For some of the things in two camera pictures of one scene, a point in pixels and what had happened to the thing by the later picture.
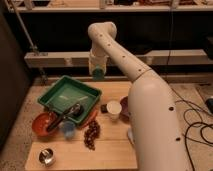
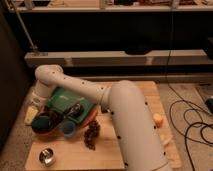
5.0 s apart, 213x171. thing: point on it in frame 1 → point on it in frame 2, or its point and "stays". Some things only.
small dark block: x=104 y=109 stays
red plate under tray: x=89 y=119 stays
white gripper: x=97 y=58 → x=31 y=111
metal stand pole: x=24 y=26 stays
